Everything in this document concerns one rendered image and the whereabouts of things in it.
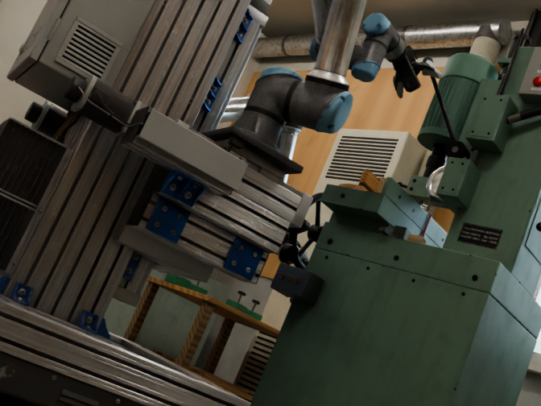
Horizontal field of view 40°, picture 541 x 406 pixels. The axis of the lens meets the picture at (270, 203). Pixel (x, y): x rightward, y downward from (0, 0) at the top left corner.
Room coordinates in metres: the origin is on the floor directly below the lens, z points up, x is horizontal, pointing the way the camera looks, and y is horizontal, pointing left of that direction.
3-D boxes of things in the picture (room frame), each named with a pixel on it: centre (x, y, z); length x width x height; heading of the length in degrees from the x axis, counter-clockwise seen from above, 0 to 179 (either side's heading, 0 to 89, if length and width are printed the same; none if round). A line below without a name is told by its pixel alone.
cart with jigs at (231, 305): (3.81, 0.01, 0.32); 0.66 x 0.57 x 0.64; 129
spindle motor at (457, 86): (2.27, -0.45, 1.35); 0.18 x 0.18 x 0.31
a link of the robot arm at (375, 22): (2.01, -0.10, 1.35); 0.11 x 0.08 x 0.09; 138
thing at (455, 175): (2.03, -0.48, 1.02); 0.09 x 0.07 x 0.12; 138
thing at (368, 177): (2.25, -0.42, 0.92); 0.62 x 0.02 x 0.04; 138
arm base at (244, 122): (1.87, 0.11, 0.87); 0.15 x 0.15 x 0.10
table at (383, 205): (2.36, -0.38, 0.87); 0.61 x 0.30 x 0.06; 138
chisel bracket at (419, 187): (2.26, -0.46, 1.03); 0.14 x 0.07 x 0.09; 48
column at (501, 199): (2.08, -0.66, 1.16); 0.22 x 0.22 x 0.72; 48
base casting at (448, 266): (2.19, -0.54, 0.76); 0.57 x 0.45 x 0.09; 48
